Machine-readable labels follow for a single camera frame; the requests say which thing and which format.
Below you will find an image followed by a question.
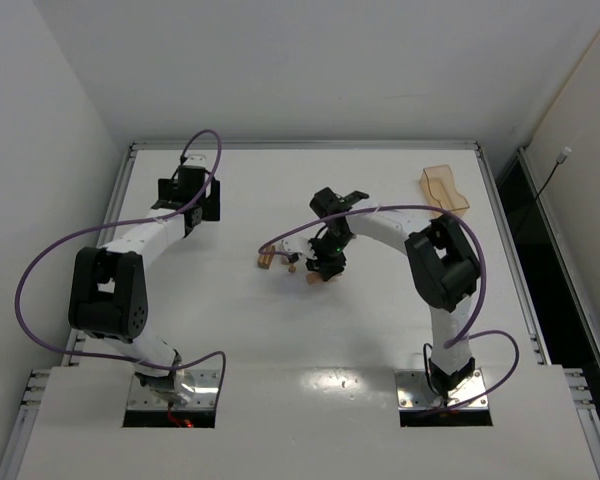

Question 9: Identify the purple cable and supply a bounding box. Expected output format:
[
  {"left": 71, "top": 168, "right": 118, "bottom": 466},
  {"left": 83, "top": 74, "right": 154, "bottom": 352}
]
[
  {"left": 13, "top": 129, "right": 227, "bottom": 416},
  {"left": 258, "top": 203, "right": 520, "bottom": 416}
]

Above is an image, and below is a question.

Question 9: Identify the metal base plate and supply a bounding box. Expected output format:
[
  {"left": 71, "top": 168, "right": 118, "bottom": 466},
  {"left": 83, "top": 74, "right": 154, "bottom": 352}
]
[
  {"left": 127, "top": 369, "right": 220, "bottom": 411},
  {"left": 394, "top": 369, "right": 489, "bottom": 413}
]

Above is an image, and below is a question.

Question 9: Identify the orange translucent plastic box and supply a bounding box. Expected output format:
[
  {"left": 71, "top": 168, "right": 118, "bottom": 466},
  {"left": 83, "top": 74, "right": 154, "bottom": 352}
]
[{"left": 419, "top": 165, "right": 470, "bottom": 217}]

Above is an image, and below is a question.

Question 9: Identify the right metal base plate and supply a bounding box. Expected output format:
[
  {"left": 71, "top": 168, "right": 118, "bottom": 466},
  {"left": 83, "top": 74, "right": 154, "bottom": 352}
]
[{"left": 394, "top": 369, "right": 489, "bottom": 413}]

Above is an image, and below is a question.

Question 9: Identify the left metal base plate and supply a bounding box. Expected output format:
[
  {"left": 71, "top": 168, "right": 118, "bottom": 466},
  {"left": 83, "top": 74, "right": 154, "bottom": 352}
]
[{"left": 127, "top": 369, "right": 220, "bottom": 411}]

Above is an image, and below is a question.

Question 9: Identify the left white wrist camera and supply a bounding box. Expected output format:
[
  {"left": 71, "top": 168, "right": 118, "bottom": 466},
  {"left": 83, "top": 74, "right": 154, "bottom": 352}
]
[{"left": 184, "top": 154, "right": 209, "bottom": 170}]

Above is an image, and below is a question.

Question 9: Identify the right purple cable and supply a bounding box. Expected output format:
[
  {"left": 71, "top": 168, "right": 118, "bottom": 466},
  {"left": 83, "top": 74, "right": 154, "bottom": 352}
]
[{"left": 258, "top": 203, "right": 520, "bottom": 416}]

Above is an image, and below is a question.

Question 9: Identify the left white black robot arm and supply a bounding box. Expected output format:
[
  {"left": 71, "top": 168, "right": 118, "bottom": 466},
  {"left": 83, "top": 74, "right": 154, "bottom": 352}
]
[{"left": 68, "top": 164, "right": 220, "bottom": 405}]

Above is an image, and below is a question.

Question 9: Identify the plain long wood block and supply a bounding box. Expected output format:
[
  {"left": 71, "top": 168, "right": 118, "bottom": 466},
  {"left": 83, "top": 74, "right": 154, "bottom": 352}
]
[{"left": 257, "top": 254, "right": 271, "bottom": 269}]

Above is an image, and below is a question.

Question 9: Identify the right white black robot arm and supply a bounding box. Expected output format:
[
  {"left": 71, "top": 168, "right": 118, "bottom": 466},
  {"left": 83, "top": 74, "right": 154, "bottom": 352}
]
[{"left": 306, "top": 187, "right": 481, "bottom": 399}]

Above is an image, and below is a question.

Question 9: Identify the black wall cable with plug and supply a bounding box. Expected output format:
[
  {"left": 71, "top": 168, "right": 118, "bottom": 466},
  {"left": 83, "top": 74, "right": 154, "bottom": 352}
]
[{"left": 509, "top": 147, "right": 572, "bottom": 236}]

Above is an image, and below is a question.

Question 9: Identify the lower long wood block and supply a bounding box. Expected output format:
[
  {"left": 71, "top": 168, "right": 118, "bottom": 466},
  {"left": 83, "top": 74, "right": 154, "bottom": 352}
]
[{"left": 259, "top": 251, "right": 275, "bottom": 270}]

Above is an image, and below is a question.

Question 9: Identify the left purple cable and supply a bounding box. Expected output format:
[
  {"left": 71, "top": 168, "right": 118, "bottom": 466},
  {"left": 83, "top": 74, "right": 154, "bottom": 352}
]
[{"left": 13, "top": 129, "right": 227, "bottom": 416}]

